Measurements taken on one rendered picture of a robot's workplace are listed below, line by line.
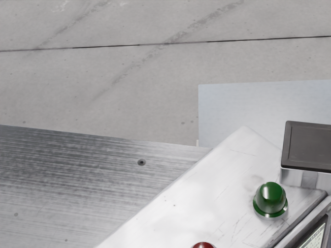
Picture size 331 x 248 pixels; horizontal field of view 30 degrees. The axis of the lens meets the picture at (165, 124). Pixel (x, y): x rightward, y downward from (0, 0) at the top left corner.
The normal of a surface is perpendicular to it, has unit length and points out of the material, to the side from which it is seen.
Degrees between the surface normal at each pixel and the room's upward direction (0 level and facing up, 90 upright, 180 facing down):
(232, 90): 0
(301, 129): 0
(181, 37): 0
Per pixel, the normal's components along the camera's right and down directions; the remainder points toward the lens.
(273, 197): -0.03, -0.46
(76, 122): -0.09, -0.65
